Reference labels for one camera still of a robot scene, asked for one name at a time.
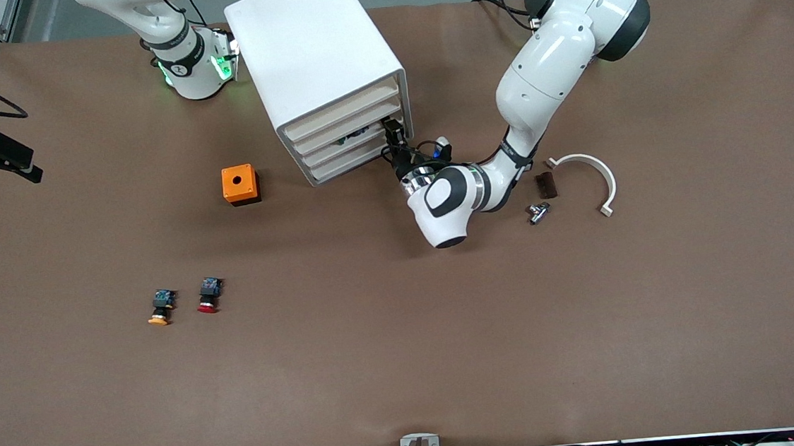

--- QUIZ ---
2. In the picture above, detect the white drawer cabinet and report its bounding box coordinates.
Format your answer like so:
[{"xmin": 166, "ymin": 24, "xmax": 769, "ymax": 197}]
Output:
[{"xmin": 223, "ymin": 0, "xmax": 417, "ymax": 194}]

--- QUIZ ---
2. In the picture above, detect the yellow mushroom push button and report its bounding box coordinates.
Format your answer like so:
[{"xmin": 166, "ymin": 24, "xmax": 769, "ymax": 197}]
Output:
[{"xmin": 145, "ymin": 288, "xmax": 179, "ymax": 328}]

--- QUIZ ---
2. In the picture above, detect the red mushroom push button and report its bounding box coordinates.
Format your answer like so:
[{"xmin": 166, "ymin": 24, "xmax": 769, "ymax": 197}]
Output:
[{"xmin": 194, "ymin": 276, "xmax": 226, "ymax": 315}]

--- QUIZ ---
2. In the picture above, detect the white semicircular clamp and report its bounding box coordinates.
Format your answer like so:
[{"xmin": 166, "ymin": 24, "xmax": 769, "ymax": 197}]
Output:
[{"xmin": 545, "ymin": 151, "xmax": 620, "ymax": 222}]

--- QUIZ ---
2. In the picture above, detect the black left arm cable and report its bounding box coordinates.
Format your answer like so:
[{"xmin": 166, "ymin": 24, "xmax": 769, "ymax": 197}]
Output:
[{"xmin": 380, "ymin": 136, "xmax": 447, "ymax": 179}]

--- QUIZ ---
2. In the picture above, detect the black arm base cable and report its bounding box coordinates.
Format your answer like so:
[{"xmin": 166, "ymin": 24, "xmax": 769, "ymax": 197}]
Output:
[{"xmin": 472, "ymin": 0, "xmax": 535, "ymax": 37}]

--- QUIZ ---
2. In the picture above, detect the orange button enclosure box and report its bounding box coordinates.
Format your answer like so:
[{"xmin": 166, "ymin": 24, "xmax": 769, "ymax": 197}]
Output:
[{"xmin": 220, "ymin": 163, "xmax": 262, "ymax": 208}]

